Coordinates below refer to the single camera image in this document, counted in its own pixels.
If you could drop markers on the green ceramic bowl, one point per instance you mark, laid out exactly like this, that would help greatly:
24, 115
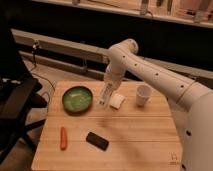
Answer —
77, 99

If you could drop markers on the orange carrot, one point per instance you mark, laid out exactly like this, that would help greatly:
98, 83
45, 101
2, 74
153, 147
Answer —
63, 138

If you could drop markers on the white paper cup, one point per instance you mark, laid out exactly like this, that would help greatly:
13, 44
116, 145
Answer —
143, 94

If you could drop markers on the white sponge block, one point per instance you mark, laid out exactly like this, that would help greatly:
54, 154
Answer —
116, 100

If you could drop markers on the black office chair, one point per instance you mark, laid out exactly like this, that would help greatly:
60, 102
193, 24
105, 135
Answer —
18, 95

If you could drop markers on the black rectangular device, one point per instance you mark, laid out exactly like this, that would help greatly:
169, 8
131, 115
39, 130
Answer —
97, 141

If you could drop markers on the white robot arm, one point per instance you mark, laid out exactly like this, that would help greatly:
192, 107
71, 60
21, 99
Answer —
191, 95

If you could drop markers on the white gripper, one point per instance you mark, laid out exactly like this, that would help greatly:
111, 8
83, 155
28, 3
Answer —
113, 75

